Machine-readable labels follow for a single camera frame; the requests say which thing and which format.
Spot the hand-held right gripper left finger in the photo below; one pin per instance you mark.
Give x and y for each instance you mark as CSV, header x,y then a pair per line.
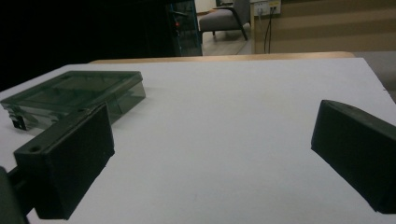
x,y
71,161

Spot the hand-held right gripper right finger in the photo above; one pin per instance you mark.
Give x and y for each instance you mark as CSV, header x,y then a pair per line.
x,y
358,149

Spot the transparent grey compartment box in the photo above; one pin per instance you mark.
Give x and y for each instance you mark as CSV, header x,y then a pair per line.
x,y
77,88

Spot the white table mat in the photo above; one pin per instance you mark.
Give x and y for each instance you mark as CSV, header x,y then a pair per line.
x,y
218,124

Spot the dark cabinet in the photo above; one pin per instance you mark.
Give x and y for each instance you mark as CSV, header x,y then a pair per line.
x,y
186,28

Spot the grey armchair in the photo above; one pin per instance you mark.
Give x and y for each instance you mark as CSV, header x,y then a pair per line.
x,y
218,19

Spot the white wall socket panel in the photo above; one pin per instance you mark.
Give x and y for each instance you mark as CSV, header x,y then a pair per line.
x,y
264,6

